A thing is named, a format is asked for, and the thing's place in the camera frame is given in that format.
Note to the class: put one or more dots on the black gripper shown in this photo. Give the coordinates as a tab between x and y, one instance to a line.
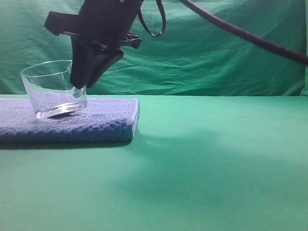
105	21

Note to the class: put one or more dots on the transparent glass cup with handle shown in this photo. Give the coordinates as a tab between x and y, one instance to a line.
50	91

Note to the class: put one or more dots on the folded blue towel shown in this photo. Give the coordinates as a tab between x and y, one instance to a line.
104	120

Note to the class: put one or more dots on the green backdrop cloth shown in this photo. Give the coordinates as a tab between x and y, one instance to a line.
192	57

